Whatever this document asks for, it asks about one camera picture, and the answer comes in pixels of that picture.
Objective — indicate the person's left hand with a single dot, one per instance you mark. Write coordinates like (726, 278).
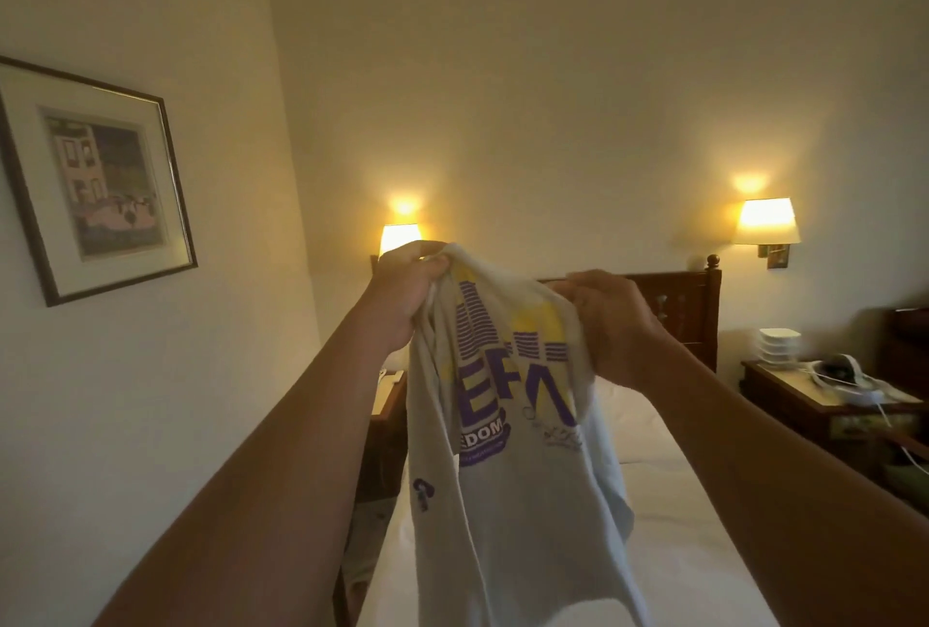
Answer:
(404, 289)

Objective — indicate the person's right hand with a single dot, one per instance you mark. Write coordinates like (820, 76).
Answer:
(617, 326)

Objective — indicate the white printed t-shirt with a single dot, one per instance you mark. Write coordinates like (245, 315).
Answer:
(508, 474)

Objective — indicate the person's left forearm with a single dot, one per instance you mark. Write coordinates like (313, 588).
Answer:
(247, 503)

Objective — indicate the person's right forearm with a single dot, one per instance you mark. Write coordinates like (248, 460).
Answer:
(799, 503)

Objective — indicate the wooden headboard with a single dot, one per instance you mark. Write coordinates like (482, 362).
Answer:
(682, 303)

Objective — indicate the white cups stack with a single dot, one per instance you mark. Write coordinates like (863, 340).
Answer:
(780, 345)

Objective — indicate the white bed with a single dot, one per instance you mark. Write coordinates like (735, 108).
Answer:
(682, 532)

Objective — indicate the wooden nightstand with phone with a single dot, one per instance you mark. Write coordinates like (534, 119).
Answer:
(820, 409)

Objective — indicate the green wooden armchair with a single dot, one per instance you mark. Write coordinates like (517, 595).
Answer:
(908, 373)

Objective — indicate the glowing wall lamp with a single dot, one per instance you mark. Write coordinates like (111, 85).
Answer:
(767, 220)
(398, 235)

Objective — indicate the framed wall picture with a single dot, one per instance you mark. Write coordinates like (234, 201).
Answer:
(95, 184)

